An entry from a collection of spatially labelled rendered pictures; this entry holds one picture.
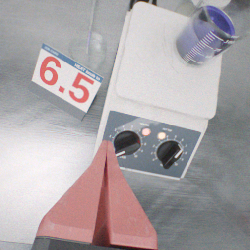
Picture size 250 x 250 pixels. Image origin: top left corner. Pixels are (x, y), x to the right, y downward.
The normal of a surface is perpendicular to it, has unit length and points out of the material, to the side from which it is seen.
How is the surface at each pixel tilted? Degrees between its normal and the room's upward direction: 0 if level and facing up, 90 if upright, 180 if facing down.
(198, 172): 0
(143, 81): 0
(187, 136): 30
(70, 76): 40
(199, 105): 0
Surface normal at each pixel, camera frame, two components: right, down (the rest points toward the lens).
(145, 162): 0.04, 0.39
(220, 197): 0.17, -0.11
